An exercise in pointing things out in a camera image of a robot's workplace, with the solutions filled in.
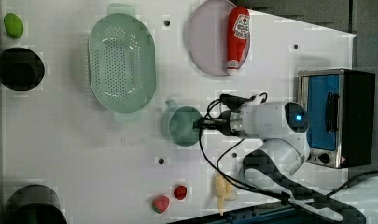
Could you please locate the yellow plush banana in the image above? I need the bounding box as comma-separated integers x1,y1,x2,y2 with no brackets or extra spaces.
214,173,238,215

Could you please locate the silver toaster oven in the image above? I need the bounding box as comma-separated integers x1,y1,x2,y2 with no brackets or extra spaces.
298,68,375,169

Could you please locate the green plush lime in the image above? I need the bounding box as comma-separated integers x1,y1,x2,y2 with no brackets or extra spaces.
3,13,24,39

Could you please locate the black round knob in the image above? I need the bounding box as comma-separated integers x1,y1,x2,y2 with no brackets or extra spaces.
3,184,68,224
0,48,45,91

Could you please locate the pink plush strawberry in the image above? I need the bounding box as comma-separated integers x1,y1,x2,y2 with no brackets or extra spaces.
151,195,170,214

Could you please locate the red plush ketchup bottle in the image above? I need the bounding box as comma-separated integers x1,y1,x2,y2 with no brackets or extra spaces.
227,7,250,75

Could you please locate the grey round plate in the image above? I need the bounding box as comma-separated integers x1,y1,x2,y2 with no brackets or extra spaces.
188,0,250,76

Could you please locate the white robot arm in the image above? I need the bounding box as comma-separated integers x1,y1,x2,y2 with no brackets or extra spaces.
193,101,366,224

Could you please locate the black round knob lower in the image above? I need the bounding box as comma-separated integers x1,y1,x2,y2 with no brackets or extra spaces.
3,184,68,224

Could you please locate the green mug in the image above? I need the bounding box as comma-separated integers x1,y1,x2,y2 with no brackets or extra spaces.
161,99,202,147

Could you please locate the red plush strawberry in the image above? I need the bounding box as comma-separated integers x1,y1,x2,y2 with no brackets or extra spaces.
174,185,188,200

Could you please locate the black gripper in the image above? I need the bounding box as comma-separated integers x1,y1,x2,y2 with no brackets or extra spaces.
193,110,238,136

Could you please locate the green plastic colander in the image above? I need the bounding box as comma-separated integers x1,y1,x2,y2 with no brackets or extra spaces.
88,3,157,122

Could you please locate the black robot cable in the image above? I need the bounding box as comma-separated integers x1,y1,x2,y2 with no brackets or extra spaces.
198,91,378,206

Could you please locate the black round knob upper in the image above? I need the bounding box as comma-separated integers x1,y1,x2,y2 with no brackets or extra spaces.
0,48,45,91

